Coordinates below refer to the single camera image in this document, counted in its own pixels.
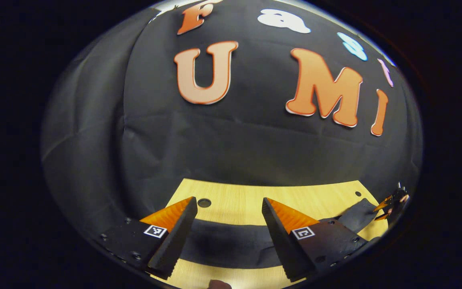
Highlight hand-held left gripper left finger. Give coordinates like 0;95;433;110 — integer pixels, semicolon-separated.
99;196;198;280

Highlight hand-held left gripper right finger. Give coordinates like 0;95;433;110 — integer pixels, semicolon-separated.
261;197;370;283

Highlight dark grey jeans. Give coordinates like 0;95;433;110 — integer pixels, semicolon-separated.
179;198;380;270

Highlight black backdrop cloth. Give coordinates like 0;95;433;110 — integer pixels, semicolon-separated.
41;0;423;241

